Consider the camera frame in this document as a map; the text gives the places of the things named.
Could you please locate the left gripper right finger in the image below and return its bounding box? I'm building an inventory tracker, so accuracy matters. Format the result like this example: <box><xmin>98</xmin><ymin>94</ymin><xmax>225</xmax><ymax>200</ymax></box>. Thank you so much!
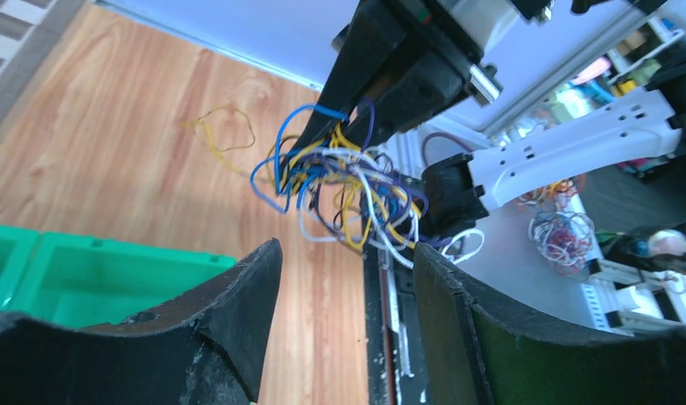
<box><xmin>413</xmin><ymin>243</ymin><xmax>686</xmax><ymax>404</ymax></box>

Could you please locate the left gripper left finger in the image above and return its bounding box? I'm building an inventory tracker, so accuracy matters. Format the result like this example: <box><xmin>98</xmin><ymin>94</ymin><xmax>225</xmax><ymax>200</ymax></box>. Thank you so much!
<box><xmin>0</xmin><ymin>239</ymin><xmax>283</xmax><ymax>404</ymax></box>

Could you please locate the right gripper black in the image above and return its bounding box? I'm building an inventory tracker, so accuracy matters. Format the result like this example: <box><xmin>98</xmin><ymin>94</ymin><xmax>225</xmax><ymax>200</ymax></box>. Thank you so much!
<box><xmin>284</xmin><ymin>0</ymin><xmax>522</xmax><ymax>169</ymax></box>

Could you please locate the multicolour cable bundle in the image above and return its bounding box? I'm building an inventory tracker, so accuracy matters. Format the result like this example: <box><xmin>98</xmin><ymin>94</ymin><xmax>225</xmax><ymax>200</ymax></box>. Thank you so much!
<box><xmin>180</xmin><ymin>97</ymin><xmax>486</xmax><ymax>269</ymax></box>

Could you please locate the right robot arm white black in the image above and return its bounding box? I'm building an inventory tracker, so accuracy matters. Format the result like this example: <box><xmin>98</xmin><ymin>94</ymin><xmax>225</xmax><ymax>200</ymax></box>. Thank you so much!
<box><xmin>295</xmin><ymin>1</ymin><xmax>686</xmax><ymax>237</ymax></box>

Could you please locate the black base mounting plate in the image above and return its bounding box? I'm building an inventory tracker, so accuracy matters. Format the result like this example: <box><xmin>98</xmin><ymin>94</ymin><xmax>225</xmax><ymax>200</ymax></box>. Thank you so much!
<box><xmin>363</xmin><ymin>245</ymin><xmax>431</xmax><ymax>404</ymax></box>

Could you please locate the green six-compartment tray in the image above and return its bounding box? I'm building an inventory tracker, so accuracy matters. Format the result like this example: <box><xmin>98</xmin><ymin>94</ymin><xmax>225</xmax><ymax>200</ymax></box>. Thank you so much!
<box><xmin>0</xmin><ymin>225</ymin><xmax>236</xmax><ymax>328</ymax></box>

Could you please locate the storage shelf with boxes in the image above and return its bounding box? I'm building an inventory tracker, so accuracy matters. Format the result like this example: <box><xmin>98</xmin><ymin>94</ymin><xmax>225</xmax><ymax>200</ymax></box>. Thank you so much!
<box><xmin>543</xmin><ymin>16</ymin><xmax>686</xmax><ymax>113</ymax></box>

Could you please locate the wooden chessboard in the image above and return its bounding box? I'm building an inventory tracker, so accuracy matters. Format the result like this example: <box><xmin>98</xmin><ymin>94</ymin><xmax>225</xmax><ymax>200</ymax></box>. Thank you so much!
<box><xmin>0</xmin><ymin>0</ymin><xmax>92</xmax><ymax>143</ymax></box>

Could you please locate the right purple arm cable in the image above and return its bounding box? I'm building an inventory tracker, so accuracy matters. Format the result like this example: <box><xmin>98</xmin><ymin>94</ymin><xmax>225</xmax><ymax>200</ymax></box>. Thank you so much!
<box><xmin>419</xmin><ymin>132</ymin><xmax>475</xmax><ymax>169</ymax></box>

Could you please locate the spare wire bundle on floor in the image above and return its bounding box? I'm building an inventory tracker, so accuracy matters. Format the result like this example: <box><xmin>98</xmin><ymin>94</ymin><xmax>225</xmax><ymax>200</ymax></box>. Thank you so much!
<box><xmin>527</xmin><ymin>209</ymin><xmax>598</xmax><ymax>278</ymax></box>

